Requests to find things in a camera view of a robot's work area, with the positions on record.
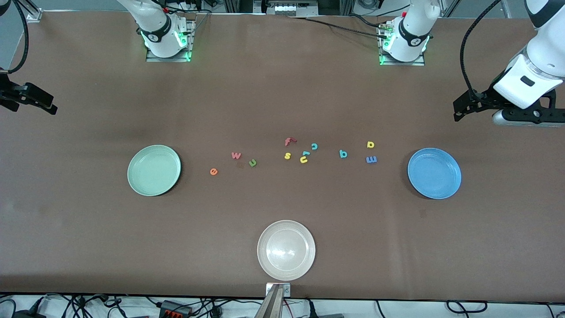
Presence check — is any aluminium frame profile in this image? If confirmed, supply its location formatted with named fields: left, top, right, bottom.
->
left=18, top=0, right=43, bottom=23

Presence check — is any metal frame with connectors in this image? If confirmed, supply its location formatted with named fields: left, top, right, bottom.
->
left=254, top=0, right=318, bottom=17

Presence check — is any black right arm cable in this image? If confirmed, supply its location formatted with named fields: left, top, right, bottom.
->
left=0, top=0, right=30, bottom=74

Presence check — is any black orange power strip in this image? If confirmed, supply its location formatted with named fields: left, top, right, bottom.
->
left=158, top=300, right=193, bottom=318

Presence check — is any beige plate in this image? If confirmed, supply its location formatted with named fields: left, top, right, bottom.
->
left=257, top=220, right=316, bottom=281

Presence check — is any green plate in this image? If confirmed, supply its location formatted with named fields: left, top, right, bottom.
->
left=127, top=144, right=182, bottom=197

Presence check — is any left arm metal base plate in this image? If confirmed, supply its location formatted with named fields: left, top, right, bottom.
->
left=377, top=20, right=426, bottom=67

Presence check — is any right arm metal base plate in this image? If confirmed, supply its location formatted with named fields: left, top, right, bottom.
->
left=146, top=19, right=196, bottom=63

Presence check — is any blue plate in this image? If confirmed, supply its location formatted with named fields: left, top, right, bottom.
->
left=407, top=148, right=462, bottom=200

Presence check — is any metal camera mount pole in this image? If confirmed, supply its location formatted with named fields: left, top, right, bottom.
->
left=255, top=283, right=292, bottom=318

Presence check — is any black cable across table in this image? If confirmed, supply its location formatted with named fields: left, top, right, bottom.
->
left=287, top=15, right=389, bottom=40

